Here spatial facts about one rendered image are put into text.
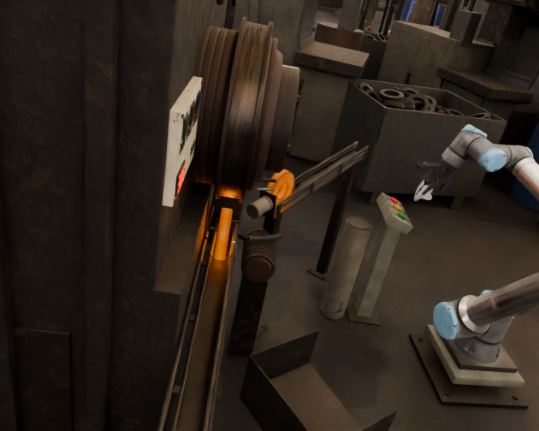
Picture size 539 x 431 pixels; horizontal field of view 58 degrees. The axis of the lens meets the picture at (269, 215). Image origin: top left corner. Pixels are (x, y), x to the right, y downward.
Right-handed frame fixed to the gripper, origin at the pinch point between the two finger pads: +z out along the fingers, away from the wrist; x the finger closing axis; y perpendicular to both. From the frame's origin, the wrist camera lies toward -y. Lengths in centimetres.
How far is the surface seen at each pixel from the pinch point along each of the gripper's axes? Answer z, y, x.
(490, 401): 48, 64, -45
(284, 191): 20, -54, -13
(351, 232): 27.4, -14.4, -1.4
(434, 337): 46, 41, -20
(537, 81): -78, 159, 246
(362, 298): 57, 14, 2
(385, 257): 32.2, 8.9, 1.7
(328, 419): 25, -43, -110
